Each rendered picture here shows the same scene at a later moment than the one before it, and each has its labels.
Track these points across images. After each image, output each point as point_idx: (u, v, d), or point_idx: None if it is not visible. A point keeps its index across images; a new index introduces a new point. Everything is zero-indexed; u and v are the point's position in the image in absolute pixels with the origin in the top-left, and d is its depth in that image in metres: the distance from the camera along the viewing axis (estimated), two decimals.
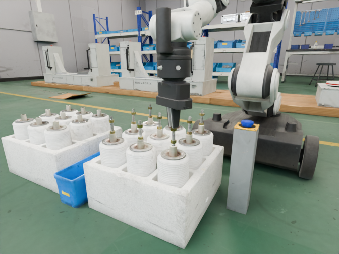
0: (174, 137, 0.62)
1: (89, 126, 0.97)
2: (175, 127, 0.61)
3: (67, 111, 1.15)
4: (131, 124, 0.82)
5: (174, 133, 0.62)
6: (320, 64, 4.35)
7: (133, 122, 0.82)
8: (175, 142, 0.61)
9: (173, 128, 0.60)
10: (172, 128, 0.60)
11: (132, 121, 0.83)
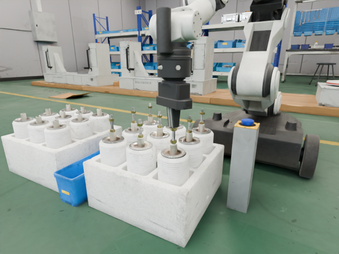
0: (173, 138, 0.61)
1: (89, 125, 0.97)
2: (172, 129, 0.60)
3: (67, 110, 1.15)
4: (131, 122, 0.82)
5: (173, 133, 0.61)
6: (320, 63, 4.35)
7: (133, 121, 0.82)
8: (170, 140, 0.62)
9: (171, 126, 0.62)
10: None
11: (132, 120, 0.82)
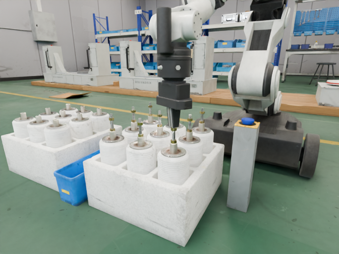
0: (173, 138, 0.61)
1: (89, 124, 0.97)
2: (171, 129, 0.60)
3: (67, 110, 1.15)
4: (131, 122, 0.82)
5: (172, 133, 0.61)
6: (320, 63, 4.34)
7: (133, 120, 0.82)
8: (171, 140, 0.63)
9: None
10: None
11: (132, 119, 0.82)
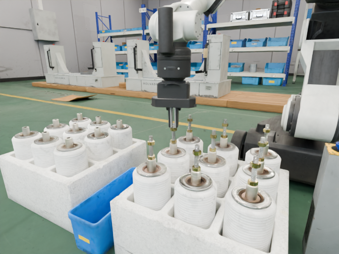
0: (250, 176, 0.42)
1: (109, 142, 0.76)
2: (251, 162, 0.41)
3: (79, 121, 0.94)
4: (176, 142, 0.62)
5: (252, 169, 0.41)
6: None
7: (175, 139, 0.62)
8: (256, 181, 0.42)
9: (260, 163, 0.40)
10: (259, 163, 0.40)
11: (174, 140, 0.62)
